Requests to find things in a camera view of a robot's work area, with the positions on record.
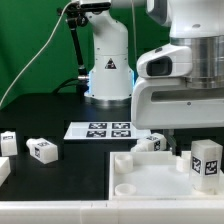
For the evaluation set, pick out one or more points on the white square tabletop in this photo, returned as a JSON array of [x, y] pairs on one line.
[[155, 176]]

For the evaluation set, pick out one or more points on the white fiducial marker board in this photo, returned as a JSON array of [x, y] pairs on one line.
[[103, 130]]

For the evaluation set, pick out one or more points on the white U-shaped obstacle wall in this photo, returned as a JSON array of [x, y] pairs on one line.
[[113, 212]]

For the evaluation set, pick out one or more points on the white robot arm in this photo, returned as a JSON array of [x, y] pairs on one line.
[[197, 24]]

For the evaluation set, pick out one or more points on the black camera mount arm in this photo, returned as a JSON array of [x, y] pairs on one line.
[[75, 18]]

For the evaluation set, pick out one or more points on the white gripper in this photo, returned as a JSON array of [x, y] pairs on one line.
[[166, 103]]

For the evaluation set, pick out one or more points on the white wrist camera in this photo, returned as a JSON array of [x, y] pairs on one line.
[[166, 61]]

